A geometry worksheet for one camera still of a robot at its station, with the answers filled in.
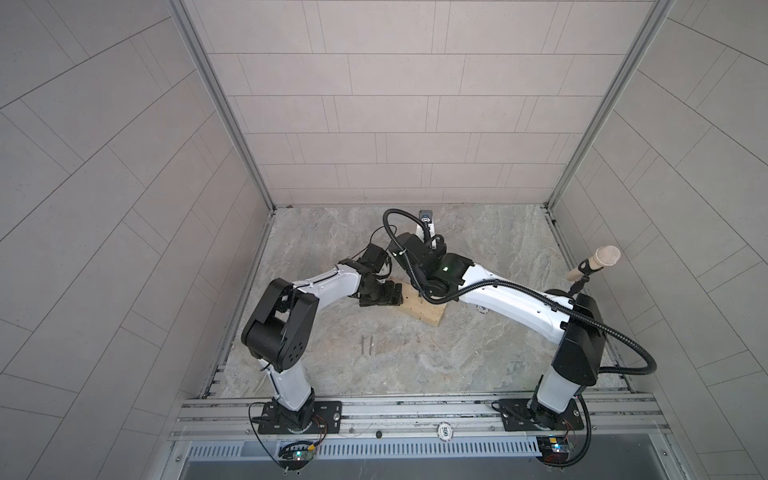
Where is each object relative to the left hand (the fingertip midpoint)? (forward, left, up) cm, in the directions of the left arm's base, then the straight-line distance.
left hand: (396, 298), depth 91 cm
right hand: (+7, -6, +20) cm, 22 cm away
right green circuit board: (-37, -37, 0) cm, 52 cm away
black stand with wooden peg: (-3, -49, +27) cm, 56 cm away
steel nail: (-12, +10, -1) cm, 15 cm away
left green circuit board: (-39, +20, +2) cm, 44 cm away
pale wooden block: (-4, -6, +3) cm, 8 cm away
